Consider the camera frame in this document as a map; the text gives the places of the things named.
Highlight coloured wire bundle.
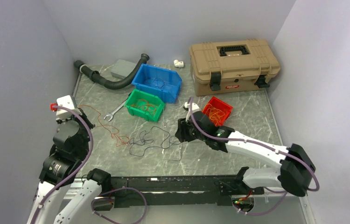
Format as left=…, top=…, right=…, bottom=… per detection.
left=128, top=125, right=184, bottom=162

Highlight orange wires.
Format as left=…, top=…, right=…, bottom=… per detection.
left=205, top=104, right=228, bottom=127

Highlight yellow wires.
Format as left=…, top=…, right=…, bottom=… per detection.
left=131, top=98, right=160, bottom=118

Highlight white pipe elbow fitting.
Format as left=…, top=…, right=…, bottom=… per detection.
left=173, top=59, right=184, bottom=68

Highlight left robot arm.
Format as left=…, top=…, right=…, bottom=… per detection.
left=27, top=108, right=112, bottom=224

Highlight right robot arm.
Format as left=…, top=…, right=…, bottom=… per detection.
left=175, top=111, right=319, bottom=197

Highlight silver open-end wrench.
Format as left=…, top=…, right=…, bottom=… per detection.
left=104, top=100, right=127, bottom=122

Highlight red plastic bin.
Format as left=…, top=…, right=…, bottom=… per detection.
left=202, top=96, right=233, bottom=126

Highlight blue plastic bin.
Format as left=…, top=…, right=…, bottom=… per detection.
left=132, top=64, right=182, bottom=104

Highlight green plastic bin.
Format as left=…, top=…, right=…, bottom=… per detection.
left=124, top=89, right=165, bottom=122

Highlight grey rectangular block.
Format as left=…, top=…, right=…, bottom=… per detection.
left=111, top=59, right=137, bottom=79

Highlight tan plastic toolbox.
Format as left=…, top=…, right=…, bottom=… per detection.
left=189, top=39, right=280, bottom=96

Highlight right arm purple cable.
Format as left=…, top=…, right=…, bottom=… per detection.
left=187, top=96, right=320, bottom=217

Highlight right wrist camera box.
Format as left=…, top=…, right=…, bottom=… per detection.
left=183, top=102, right=201, bottom=113

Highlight black corrugated hose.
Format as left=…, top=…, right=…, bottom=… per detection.
left=73, top=53, right=150, bottom=91

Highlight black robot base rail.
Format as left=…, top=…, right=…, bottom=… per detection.
left=101, top=175, right=264, bottom=208

